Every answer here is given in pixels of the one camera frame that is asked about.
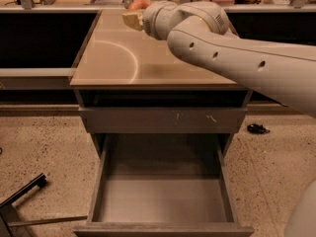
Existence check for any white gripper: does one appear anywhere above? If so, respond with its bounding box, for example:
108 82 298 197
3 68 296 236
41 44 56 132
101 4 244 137
122 1 180 40

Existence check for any red apple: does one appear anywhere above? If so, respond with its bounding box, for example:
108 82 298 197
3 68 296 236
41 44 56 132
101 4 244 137
128 0 150 11

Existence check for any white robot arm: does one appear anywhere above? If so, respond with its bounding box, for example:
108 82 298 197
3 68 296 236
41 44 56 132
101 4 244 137
122 1 316 118

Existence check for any closed top drawer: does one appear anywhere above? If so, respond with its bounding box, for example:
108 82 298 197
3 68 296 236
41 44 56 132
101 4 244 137
79 108 246 133

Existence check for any grey drawer cabinet with counter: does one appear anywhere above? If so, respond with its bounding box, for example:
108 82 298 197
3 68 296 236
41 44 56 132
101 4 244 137
68 7 264 237

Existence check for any open middle drawer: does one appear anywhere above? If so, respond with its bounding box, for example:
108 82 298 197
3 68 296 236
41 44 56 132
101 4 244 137
74 134 254 237

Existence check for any black object on floor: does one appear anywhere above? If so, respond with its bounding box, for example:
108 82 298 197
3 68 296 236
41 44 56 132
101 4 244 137
247 123 270 134

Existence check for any black metal stand base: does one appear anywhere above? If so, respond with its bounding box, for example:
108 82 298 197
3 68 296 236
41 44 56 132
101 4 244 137
0 172 89 237

